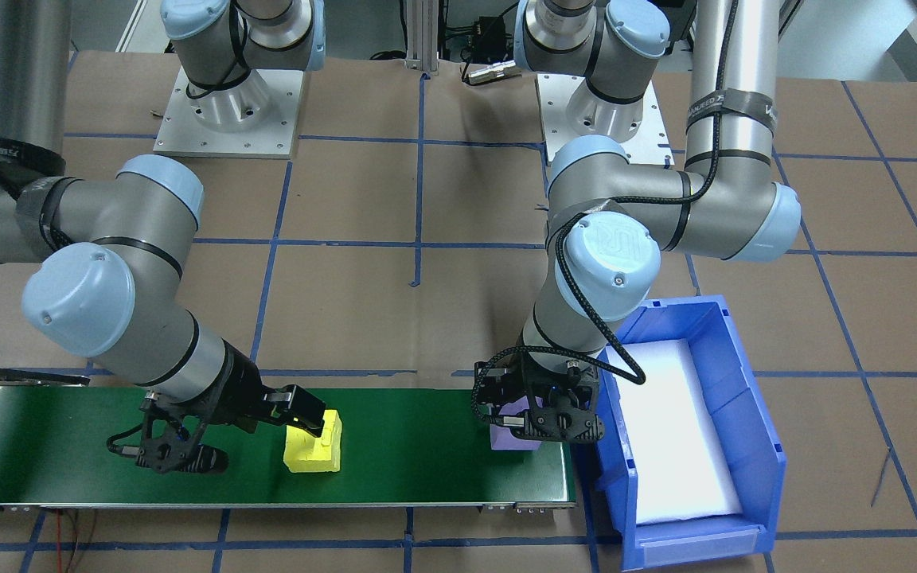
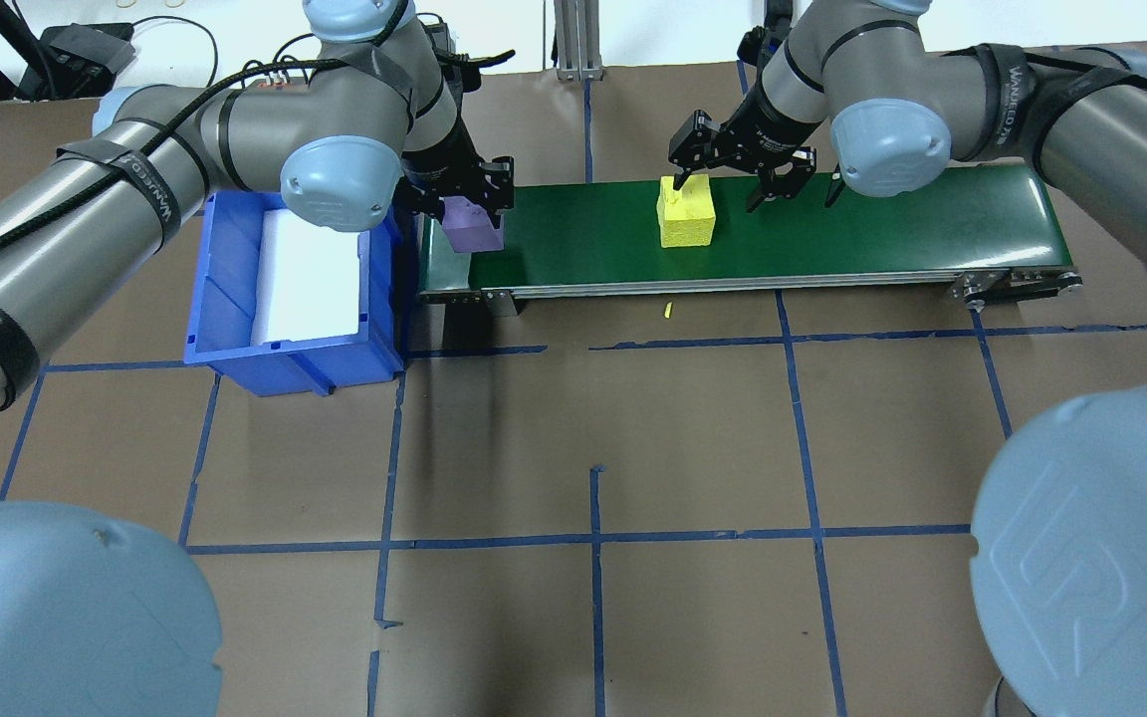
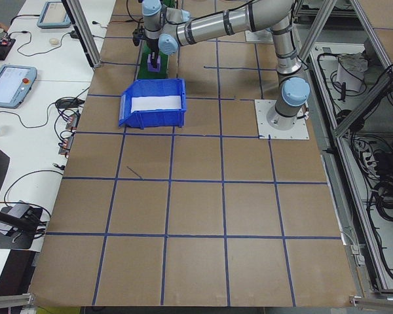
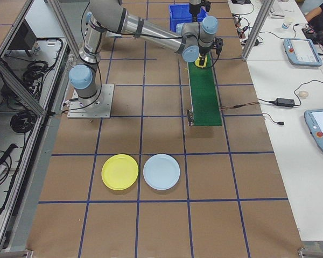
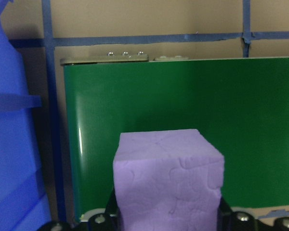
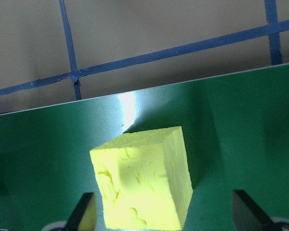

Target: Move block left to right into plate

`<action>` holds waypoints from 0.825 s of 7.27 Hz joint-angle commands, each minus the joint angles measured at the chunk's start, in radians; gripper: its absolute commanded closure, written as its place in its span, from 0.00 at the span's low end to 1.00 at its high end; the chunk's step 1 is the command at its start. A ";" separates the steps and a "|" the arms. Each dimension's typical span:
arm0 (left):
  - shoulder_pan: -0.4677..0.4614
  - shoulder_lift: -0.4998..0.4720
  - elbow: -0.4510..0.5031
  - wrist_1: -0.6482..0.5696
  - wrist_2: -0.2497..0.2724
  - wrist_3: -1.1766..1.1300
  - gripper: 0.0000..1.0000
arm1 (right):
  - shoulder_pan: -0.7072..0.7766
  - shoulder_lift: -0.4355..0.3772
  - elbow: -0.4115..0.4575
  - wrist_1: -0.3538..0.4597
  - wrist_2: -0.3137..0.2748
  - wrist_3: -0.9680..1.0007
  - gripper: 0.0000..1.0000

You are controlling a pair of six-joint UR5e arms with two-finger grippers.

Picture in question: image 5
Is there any green conveyor belt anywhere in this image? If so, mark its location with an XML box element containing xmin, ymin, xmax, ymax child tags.
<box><xmin>60</xmin><ymin>51</ymin><xmax>289</xmax><ymax>223</ymax></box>

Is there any blue plastic storage bin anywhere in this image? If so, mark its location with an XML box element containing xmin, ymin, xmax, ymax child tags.
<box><xmin>0</xmin><ymin>0</ymin><xmax>52</xmax><ymax>231</ymax></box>

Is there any purple foam block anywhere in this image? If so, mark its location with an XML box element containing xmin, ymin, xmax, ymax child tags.
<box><xmin>112</xmin><ymin>128</ymin><xmax>225</xmax><ymax>231</ymax></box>

